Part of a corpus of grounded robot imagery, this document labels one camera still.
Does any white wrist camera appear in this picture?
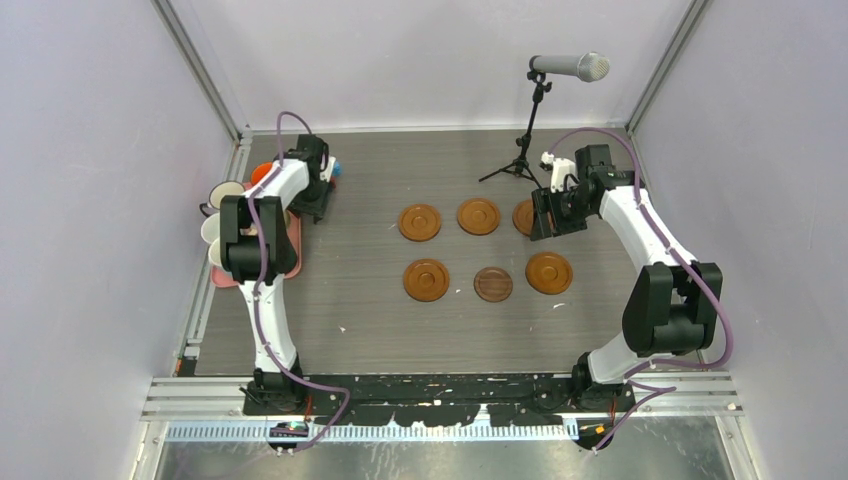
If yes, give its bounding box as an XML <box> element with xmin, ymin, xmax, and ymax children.
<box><xmin>540</xmin><ymin>152</ymin><xmax>579</xmax><ymax>193</ymax></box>
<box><xmin>319</xmin><ymin>156</ymin><xmax>335</xmax><ymax>183</ymax></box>

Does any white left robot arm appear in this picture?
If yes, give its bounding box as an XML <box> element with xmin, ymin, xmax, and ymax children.
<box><xmin>218</xmin><ymin>134</ymin><xmax>334</xmax><ymax>414</ymax></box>

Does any black microphone tripod stand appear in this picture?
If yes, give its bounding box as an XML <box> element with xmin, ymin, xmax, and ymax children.
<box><xmin>478</xmin><ymin>68</ymin><xmax>552</xmax><ymax>188</ymax></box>

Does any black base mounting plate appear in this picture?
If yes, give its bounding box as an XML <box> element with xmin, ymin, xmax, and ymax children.
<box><xmin>240</xmin><ymin>372</ymin><xmax>635</xmax><ymax>427</ymax></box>

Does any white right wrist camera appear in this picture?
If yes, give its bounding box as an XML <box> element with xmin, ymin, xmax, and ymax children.
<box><xmin>540</xmin><ymin>152</ymin><xmax>579</xmax><ymax>193</ymax></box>

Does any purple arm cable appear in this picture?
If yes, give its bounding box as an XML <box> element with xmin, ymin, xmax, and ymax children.
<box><xmin>246</xmin><ymin>110</ymin><xmax>352</xmax><ymax>454</ymax></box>
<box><xmin>547</xmin><ymin>127</ymin><xmax>735</xmax><ymax>454</ymax></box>

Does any pink plastic tray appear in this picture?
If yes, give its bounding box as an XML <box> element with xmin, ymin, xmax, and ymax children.
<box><xmin>210</xmin><ymin>183</ymin><xmax>301</xmax><ymax>288</ymax></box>

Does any dark walnut wooden coaster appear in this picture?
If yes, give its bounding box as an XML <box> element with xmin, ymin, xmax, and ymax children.
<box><xmin>474</xmin><ymin>266</ymin><xmax>513</xmax><ymax>303</ymax></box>

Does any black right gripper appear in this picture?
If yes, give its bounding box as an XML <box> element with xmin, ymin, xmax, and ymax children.
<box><xmin>530</xmin><ymin>183</ymin><xmax>593</xmax><ymax>241</ymax></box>

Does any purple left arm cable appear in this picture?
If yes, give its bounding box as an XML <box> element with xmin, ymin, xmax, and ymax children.
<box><xmin>246</xmin><ymin>110</ymin><xmax>352</xmax><ymax>454</ymax></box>

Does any white mug dark rim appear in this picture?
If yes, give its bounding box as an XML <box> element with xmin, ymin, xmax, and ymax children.
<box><xmin>198</xmin><ymin>181</ymin><xmax>246</xmax><ymax>218</ymax></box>

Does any grey microphone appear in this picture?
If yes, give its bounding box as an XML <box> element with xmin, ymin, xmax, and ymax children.
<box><xmin>529</xmin><ymin>52</ymin><xmax>611</xmax><ymax>83</ymax></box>

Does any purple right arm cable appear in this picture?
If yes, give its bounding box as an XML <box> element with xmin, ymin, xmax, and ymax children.
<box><xmin>547</xmin><ymin>127</ymin><xmax>735</xmax><ymax>454</ymax></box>

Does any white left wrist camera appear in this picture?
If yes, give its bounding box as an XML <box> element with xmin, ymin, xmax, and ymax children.
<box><xmin>319</xmin><ymin>156</ymin><xmax>335</xmax><ymax>183</ymax></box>

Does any light blue mug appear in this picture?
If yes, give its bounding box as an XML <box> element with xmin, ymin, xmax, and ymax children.
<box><xmin>207</xmin><ymin>238</ymin><xmax>222</xmax><ymax>268</ymax></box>

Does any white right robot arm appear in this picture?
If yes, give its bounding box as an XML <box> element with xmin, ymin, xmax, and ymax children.
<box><xmin>530</xmin><ymin>145</ymin><xmax>723</xmax><ymax>411</ymax></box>

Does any orange translucent cup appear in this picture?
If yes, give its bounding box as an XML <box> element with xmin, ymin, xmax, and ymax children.
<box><xmin>250</xmin><ymin>162</ymin><xmax>273</xmax><ymax>186</ymax></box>

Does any colourful toy block stack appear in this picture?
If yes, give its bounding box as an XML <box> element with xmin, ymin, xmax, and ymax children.
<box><xmin>330</xmin><ymin>157</ymin><xmax>342</xmax><ymax>179</ymax></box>

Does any light brown wooden coaster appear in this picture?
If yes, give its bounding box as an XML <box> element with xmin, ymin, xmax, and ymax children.
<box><xmin>402</xmin><ymin>259</ymin><xmax>450</xmax><ymax>302</ymax></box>

